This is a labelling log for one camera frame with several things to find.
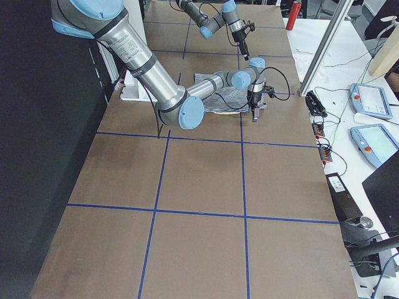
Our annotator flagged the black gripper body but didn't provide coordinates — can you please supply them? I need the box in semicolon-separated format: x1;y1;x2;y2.
247;91;264;110
232;28;248;50

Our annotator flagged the blue white striped polo shirt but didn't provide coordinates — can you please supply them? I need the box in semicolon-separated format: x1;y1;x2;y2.
188;70;266;113

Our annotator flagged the upper teach pendant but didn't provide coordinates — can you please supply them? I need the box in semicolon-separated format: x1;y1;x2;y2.
350;83;393;120

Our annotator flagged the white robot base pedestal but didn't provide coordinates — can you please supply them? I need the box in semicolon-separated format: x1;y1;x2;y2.
120;71;150;102

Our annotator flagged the aluminium frame post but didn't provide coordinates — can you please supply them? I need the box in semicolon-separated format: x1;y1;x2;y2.
298;0;353;97

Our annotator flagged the black monitor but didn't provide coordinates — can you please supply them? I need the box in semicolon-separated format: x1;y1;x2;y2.
362;154;398;230

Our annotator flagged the black monitor stand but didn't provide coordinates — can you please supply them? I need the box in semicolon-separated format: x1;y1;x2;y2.
340;222;398;277

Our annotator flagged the brown table cover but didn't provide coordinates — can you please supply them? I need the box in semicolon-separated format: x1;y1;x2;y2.
29;3;359;299

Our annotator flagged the teach pendant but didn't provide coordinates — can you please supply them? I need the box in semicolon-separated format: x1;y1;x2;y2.
350;83;393;120
350;123;398;168

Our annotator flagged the lower teach pendant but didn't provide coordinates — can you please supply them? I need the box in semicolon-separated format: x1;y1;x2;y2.
350;123;398;168

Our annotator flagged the orange black adapter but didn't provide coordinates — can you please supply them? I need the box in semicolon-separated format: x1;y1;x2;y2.
318;143;332;165
312;123;325;139

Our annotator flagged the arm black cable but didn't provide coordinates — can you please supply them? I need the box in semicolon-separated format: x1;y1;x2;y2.
199;2;244;47
146;65;292;140

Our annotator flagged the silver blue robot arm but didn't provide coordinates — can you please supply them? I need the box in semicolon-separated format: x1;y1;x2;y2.
50;1;266;130
168;1;256;61

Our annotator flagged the upper orange black adapter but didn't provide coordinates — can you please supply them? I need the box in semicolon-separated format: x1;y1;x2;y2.
312;123;325;139

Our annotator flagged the lower orange black adapter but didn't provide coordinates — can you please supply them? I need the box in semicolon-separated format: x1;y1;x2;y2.
318;143;332;165

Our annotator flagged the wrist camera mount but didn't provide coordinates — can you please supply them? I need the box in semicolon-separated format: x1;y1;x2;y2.
243;20;256;32
262;85;276;98

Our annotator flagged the black clamp tool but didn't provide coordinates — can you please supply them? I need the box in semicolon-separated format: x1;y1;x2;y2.
305;90;327;117

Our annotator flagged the black box with label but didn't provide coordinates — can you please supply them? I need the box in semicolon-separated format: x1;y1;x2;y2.
325;173;363;222

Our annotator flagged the red bottle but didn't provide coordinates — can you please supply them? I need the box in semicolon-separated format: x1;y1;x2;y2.
286;0;302;31

